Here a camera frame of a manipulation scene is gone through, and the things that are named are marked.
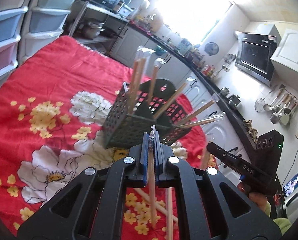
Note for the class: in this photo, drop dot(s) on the wooden chopsticks pair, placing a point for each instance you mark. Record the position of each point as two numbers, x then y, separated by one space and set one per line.
203 121
152 82
196 113
169 217
170 101
205 158
152 192
135 85
159 206

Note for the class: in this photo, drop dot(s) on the white upper wall cabinet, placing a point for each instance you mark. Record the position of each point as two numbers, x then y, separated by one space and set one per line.
291 52

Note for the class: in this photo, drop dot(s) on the person's right hand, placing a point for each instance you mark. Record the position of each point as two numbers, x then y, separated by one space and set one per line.
257 200

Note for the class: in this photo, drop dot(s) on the person's right forearm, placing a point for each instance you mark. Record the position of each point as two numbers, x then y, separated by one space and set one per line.
280 220

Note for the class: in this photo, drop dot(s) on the stacked steel pots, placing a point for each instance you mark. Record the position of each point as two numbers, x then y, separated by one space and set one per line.
92 28

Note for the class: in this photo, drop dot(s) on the metal shelf rack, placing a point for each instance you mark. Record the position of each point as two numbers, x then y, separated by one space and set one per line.
101 12

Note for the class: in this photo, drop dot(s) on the red floral blanket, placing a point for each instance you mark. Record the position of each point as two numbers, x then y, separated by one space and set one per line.
39 92

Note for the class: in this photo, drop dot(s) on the red and yellow bottles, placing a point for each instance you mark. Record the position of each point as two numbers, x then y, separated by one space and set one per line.
208 70

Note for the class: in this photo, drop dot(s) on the blue grey plastic drawer tower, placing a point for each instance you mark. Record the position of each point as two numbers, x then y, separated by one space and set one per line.
49 20

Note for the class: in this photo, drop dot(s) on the pastel plastic drawer tower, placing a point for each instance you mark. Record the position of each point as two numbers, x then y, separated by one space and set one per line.
1 35

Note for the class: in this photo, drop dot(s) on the dark green utensil basket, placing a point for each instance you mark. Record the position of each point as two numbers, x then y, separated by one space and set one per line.
129 127

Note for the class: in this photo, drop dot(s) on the steel teapot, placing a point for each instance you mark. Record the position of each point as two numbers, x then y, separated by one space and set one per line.
233 101

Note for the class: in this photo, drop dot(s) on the bright window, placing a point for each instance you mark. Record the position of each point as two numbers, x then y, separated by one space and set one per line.
188 5

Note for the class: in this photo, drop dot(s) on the green knife holder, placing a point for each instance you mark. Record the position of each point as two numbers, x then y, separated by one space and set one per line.
185 47

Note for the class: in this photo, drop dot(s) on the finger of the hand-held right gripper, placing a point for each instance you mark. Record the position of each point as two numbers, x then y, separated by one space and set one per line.
221 153

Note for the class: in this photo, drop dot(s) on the blue hanging plastic basket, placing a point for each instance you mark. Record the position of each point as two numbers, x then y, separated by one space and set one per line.
161 50

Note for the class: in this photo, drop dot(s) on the ginger root pile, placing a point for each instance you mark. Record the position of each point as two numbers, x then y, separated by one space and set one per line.
250 130

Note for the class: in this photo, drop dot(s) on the row of hanging kitchen utensils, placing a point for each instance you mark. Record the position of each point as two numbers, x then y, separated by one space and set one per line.
281 107

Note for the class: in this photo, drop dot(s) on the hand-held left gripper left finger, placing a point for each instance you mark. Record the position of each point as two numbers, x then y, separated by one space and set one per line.
145 160

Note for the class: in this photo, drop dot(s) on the phone with lit screen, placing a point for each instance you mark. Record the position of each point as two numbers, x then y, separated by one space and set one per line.
295 182

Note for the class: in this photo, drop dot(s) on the small round wall fan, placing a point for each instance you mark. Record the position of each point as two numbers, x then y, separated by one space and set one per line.
211 48

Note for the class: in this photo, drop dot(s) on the black range hood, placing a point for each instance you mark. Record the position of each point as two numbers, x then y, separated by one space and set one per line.
256 55

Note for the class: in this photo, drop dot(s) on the small steel kettle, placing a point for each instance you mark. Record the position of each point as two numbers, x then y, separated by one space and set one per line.
224 92

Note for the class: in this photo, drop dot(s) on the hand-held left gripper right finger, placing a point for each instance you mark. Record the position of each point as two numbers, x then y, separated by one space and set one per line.
157 160

